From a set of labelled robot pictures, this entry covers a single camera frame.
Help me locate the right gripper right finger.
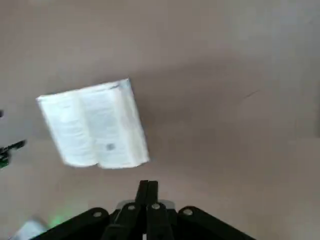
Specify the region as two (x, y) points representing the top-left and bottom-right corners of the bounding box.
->
(147, 180), (256, 240)

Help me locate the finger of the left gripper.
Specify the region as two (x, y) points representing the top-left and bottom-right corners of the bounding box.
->
(0, 139), (27, 154)

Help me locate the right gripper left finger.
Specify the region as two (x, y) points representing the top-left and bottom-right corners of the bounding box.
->
(37, 180), (150, 240)

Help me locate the white blue paperback book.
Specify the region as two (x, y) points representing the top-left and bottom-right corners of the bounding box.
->
(35, 77), (151, 170)

